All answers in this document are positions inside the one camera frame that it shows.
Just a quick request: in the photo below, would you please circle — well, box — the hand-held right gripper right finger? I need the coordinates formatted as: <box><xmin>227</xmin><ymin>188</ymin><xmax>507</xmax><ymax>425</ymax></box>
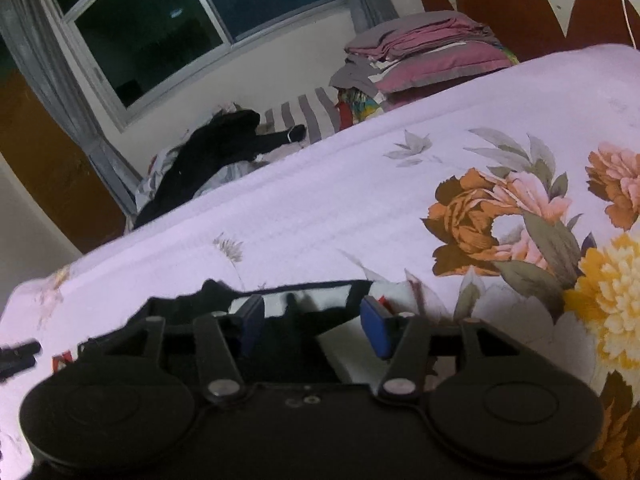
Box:
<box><xmin>360</xmin><ymin>295</ymin><xmax>503</xmax><ymax>405</ymax></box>

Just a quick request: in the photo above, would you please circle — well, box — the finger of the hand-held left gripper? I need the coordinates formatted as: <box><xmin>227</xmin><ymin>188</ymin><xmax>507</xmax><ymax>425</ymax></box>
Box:
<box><xmin>0</xmin><ymin>341</ymin><xmax>42</xmax><ymax>385</ymax></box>

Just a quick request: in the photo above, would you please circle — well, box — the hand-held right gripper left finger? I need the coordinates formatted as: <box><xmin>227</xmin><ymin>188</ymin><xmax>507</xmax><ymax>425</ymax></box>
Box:
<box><xmin>107</xmin><ymin>294</ymin><xmax>247</xmax><ymax>405</ymax></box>

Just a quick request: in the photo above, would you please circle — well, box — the striped cartoon print sweater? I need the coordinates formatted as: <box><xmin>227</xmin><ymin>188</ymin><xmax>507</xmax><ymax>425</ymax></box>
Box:
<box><xmin>52</xmin><ymin>279</ymin><xmax>431</xmax><ymax>386</ymax></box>

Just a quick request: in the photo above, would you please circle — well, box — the pink floral bed sheet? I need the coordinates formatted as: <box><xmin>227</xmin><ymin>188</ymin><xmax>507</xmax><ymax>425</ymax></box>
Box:
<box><xmin>0</xmin><ymin>42</ymin><xmax>640</xmax><ymax>480</ymax></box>

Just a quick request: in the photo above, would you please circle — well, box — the black garment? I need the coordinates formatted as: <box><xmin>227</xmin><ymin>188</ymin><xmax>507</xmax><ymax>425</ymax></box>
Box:
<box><xmin>134</xmin><ymin>109</ymin><xmax>307</xmax><ymax>229</ymax></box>

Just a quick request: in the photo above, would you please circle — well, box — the brown wooden door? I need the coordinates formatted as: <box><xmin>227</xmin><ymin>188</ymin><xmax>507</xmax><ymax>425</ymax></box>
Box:
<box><xmin>0</xmin><ymin>35</ymin><xmax>127</xmax><ymax>256</ymax></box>

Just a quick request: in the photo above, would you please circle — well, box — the grey white striped cloth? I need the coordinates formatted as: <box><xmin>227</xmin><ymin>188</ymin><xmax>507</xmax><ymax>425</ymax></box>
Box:
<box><xmin>262</xmin><ymin>86</ymin><xmax>348</xmax><ymax>147</ymax></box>

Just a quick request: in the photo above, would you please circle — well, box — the colourful patterned cloth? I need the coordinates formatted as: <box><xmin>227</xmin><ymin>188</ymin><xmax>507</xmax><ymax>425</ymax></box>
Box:
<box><xmin>334</xmin><ymin>87</ymin><xmax>388</xmax><ymax>128</ymax></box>

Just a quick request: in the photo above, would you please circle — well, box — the pile of pink grey bedding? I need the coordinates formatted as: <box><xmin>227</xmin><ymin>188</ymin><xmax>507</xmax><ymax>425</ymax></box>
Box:
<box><xmin>329</xmin><ymin>12</ymin><xmax>516</xmax><ymax>111</ymax></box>

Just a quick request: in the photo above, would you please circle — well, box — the white framed window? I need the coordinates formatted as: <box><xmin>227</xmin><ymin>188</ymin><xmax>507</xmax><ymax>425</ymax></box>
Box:
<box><xmin>35</xmin><ymin>0</ymin><xmax>351</xmax><ymax>128</ymax></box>

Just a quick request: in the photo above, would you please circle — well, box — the brown and white scalloped headboard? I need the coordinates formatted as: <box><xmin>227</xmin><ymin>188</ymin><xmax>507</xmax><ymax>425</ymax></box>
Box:
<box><xmin>417</xmin><ymin>0</ymin><xmax>640</xmax><ymax>63</ymax></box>

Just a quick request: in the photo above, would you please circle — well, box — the white cable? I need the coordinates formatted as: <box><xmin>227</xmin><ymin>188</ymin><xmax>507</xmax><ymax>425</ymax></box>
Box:
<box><xmin>617</xmin><ymin>0</ymin><xmax>640</xmax><ymax>52</ymax></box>

